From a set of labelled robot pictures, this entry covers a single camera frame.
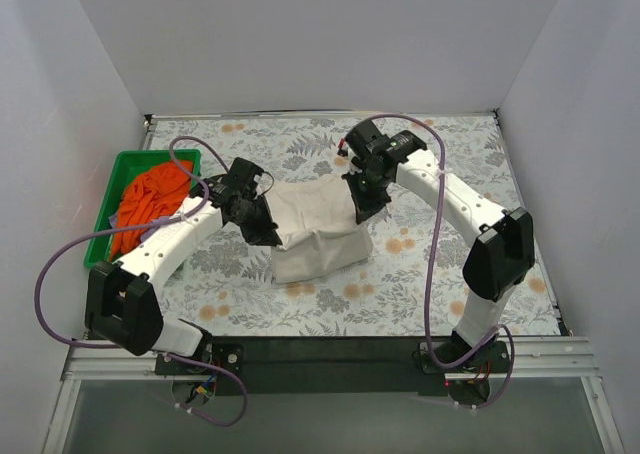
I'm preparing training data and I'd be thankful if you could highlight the cream white t shirt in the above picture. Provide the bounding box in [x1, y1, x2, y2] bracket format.
[266, 174, 373, 284]

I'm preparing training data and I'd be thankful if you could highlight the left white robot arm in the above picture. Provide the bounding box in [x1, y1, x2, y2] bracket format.
[84, 158, 280, 374]

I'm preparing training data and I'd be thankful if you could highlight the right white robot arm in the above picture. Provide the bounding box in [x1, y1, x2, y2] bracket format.
[338, 117, 535, 372]

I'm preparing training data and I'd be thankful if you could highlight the floral patterned table mat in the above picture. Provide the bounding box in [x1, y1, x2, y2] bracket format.
[98, 115, 560, 338]

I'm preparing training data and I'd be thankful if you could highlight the orange t shirt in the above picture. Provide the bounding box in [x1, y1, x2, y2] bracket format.
[108, 161, 191, 261]

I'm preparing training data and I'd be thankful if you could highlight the green plastic tray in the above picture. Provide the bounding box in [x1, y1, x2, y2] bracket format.
[84, 150, 171, 269]

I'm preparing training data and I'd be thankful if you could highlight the purple t shirt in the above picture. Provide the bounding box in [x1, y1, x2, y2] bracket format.
[108, 212, 121, 231]

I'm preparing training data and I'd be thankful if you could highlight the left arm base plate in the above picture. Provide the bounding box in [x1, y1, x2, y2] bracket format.
[153, 341, 245, 384]

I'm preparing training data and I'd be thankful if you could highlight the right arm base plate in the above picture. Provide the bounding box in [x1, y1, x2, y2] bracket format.
[412, 340, 512, 375]

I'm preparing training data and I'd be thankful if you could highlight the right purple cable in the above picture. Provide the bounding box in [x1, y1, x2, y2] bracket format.
[339, 113, 514, 411]

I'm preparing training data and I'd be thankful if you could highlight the aluminium frame rail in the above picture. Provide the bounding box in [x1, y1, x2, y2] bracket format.
[44, 336, 623, 453]

